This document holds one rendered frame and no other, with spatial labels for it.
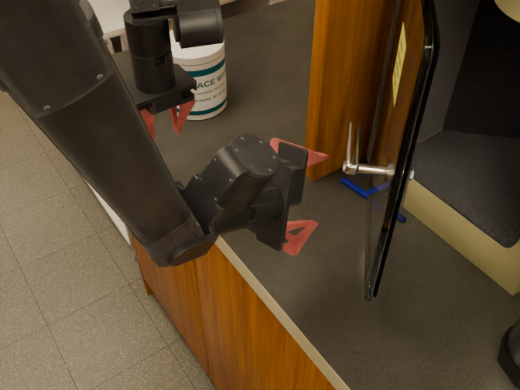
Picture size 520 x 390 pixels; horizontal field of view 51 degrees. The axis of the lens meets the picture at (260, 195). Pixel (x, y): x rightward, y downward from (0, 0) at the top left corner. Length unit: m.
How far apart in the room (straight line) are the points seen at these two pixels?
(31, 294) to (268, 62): 1.26
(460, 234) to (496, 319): 0.14
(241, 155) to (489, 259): 0.48
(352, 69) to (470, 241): 0.33
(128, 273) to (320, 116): 1.34
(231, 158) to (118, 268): 1.61
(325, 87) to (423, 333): 0.40
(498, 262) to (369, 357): 0.25
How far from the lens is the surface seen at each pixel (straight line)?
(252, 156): 0.55
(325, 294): 0.84
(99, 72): 0.25
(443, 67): 0.93
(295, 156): 0.66
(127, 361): 1.89
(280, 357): 1.03
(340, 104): 0.93
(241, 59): 1.35
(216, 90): 1.12
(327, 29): 0.83
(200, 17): 0.75
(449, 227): 0.92
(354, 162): 0.64
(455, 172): 0.96
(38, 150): 2.74
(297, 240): 0.70
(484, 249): 0.90
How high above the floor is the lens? 1.62
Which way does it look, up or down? 44 degrees down
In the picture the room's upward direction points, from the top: straight up
